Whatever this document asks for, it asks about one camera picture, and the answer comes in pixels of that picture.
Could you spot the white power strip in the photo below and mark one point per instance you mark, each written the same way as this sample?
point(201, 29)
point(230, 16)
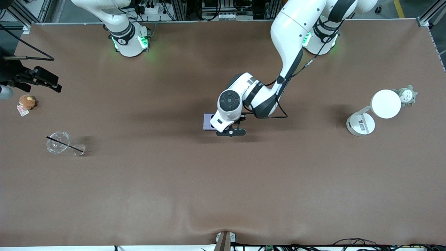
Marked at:
point(153, 8)

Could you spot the grey white plush toy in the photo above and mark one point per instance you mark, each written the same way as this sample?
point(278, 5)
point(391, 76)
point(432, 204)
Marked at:
point(406, 96)

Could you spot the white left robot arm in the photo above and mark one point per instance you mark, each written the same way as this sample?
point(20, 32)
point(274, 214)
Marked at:
point(296, 31)

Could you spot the black drinking straw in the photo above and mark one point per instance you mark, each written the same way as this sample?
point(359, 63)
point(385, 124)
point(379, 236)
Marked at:
point(64, 144)

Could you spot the white round desk lamp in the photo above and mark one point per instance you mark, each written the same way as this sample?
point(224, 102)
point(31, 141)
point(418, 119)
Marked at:
point(385, 104)

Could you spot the clear plastic cup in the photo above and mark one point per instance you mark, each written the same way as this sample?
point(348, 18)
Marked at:
point(55, 147)

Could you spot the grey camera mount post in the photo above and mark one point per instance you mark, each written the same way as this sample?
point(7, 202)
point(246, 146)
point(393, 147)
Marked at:
point(224, 242)

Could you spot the aluminium frame post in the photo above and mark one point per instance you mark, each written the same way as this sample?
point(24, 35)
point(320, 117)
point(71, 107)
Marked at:
point(430, 14)
point(21, 13)

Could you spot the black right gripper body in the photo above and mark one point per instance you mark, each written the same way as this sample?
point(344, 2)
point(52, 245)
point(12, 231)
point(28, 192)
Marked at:
point(13, 74)

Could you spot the small brown plush toy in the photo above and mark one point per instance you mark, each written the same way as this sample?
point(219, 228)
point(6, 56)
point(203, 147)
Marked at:
point(27, 101)

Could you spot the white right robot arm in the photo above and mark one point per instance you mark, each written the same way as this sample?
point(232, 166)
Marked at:
point(129, 42)

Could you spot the white flip phone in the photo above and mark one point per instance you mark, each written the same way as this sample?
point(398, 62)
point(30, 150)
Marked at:
point(207, 122)

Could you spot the white table corner bracket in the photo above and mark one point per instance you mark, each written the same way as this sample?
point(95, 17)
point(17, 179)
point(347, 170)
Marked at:
point(26, 30)

